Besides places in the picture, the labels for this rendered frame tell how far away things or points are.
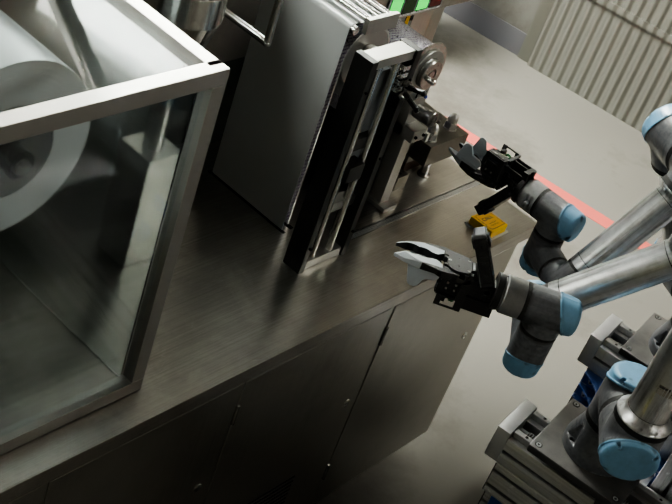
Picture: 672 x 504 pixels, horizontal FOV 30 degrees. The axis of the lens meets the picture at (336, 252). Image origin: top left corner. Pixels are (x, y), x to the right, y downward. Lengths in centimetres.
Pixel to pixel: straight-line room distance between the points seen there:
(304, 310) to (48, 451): 69
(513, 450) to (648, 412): 42
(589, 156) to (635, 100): 49
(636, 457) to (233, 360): 80
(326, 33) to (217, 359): 71
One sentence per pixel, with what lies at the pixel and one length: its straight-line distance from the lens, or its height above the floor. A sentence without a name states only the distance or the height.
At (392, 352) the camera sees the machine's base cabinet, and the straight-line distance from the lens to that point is 307.
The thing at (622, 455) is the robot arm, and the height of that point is 100.
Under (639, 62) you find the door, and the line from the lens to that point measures 597.
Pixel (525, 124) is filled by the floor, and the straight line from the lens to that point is 567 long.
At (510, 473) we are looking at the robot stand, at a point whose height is 68.
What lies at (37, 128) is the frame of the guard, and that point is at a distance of 173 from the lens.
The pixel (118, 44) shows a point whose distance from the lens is 195.
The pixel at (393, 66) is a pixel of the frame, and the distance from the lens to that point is 255.
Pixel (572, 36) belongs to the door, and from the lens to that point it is 607.
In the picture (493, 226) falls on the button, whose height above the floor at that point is 92.
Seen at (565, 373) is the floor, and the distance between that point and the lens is 433.
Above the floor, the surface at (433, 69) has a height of 127.
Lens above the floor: 254
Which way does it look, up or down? 35 degrees down
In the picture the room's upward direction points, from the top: 21 degrees clockwise
